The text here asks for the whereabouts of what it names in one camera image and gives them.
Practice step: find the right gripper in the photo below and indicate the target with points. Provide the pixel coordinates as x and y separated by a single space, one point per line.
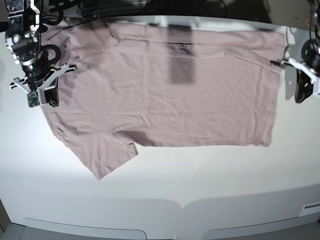
31 84

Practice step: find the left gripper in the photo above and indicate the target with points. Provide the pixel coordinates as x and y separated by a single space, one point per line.
307 70

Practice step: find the pink T-shirt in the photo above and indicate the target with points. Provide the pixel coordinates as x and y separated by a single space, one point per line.
161 87

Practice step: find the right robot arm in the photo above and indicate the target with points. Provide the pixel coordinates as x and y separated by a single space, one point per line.
23 39

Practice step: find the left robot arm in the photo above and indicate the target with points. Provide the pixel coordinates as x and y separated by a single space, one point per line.
313 22

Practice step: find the white label sticker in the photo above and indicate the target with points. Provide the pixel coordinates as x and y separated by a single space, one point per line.
309 209

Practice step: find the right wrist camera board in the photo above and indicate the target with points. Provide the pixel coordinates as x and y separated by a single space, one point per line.
33 99

